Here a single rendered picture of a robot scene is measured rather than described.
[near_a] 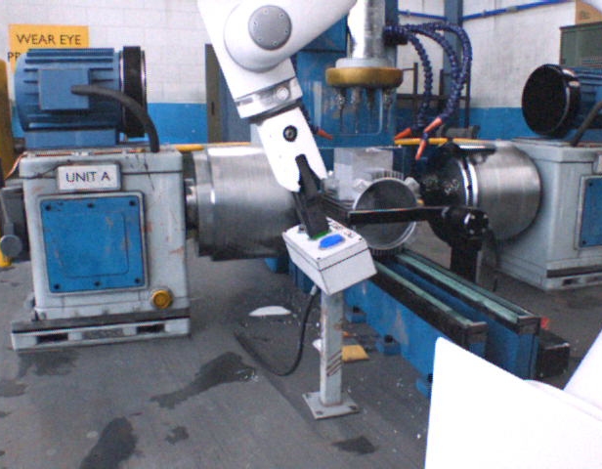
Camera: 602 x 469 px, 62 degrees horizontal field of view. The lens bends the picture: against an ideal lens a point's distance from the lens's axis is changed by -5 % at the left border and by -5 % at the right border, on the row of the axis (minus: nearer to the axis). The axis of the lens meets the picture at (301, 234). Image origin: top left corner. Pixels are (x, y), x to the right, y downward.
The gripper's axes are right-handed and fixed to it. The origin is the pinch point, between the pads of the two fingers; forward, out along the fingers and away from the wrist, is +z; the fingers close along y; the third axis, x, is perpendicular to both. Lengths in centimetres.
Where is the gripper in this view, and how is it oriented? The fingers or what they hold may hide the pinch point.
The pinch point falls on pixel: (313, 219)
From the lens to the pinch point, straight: 72.0
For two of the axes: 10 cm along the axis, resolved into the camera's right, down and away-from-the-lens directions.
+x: -9.0, 4.0, -1.8
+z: 3.4, 8.9, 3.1
